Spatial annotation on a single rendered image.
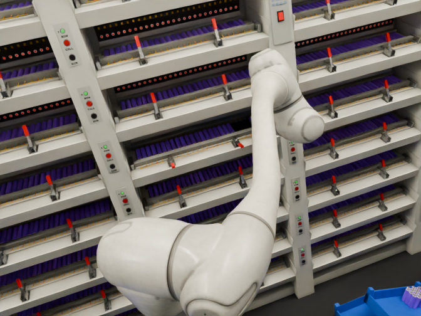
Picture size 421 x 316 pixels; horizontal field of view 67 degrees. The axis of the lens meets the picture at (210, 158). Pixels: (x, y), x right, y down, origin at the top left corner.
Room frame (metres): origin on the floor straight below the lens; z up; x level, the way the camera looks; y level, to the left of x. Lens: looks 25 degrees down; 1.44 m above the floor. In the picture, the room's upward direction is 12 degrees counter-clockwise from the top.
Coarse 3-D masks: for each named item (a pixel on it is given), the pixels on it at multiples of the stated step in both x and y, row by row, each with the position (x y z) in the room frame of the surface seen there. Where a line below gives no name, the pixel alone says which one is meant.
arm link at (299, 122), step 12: (288, 108) 0.84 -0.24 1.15; (300, 108) 0.84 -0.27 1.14; (312, 108) 0.85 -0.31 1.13; (276, 120) 0.87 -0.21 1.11; (288, 120) 0.83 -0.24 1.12; (300, 120) 0.80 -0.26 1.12; (312, 120) 0.79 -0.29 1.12; (288, 132) 0.83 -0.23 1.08; (300, 132) 0.79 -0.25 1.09; (312, 132) 0.78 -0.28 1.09
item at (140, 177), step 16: (240, 112) 1.32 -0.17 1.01; (176, 128) 1.26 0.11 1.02; (224, 144) 1.17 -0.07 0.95; (128, 160) 1.17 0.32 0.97; (176, 160) 1.12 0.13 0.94; (192, 160) 1.11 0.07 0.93; (208, 160) 1.11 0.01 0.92; (224, 160) 1.13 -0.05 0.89; (144, 176) 1.07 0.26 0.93; (160, 176) 1.08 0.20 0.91
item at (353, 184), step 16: (368, 160) 1.37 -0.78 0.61; (384, 160) 1.36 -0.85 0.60; (400, 160) 1.34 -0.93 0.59; (416, 160) 1.30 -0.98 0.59; (320, 176) 1.32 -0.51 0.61; (336, 176) 1.30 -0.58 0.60; (352, 176) 1.30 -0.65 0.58; (368, 176) 1.29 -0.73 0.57; (384, 176) 1.26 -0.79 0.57; (400, 176) 1.27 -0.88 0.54; (320, 192) 1.24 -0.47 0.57; (336, 192) 1.21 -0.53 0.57; (352, 192) 1.22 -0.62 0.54
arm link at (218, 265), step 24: (240, 216) 0.46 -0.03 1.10; (192, 240) 0.41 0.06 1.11; (216, 240) 0.41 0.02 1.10; (240, 240) 0.40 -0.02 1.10; (264, 240) 0.41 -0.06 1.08; (192, 264) 0.37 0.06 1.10; (216, 264) 0.36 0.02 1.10; (240, 264) 0.36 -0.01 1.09; (264, 264) 0.38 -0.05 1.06; (192, 288) 0.34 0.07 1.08; (216, 288) 0.33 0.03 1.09; (240, 288) 0.33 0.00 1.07; (192, 312) 0.32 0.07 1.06; (216, 312) 0.31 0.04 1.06; (240, 312) 0.32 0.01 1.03
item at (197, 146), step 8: (224, 136) 1.18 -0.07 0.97; (240, 136) 1.19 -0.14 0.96; (192, 144) 1.16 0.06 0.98; (200, 144) 1.16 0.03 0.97; (208, 144) 1.16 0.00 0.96; (168, 152) 1.14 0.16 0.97; (176, 152) 1.14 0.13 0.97; (184, 152) 1.15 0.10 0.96; (192, 152) 1.14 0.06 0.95; (144, 160) 1.12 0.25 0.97; (152, 160) 1.12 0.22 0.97
